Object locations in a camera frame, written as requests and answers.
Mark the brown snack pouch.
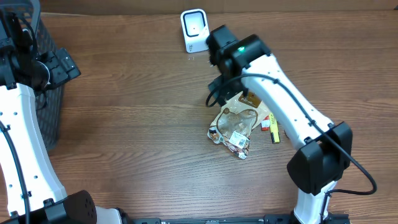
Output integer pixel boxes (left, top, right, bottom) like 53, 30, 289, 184
207, 92, 270, 160

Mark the red item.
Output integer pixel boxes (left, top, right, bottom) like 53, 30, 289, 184
261, 116, 271, 131

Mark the yellow black item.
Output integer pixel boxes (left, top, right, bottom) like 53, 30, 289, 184
269, 113, 280, 144

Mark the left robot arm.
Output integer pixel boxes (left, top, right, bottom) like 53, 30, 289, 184
1, 11, 133, 224

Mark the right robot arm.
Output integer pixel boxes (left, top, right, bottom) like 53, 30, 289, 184
206, 27, 353, 223

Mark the white barcode scanner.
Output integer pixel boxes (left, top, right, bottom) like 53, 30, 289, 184
180, 9, 210, 54

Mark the grey plastic mesh basket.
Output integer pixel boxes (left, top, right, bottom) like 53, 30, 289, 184
0, 0, 67, 152

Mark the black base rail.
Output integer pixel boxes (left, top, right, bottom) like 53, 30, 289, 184
130, 213, 351, 224

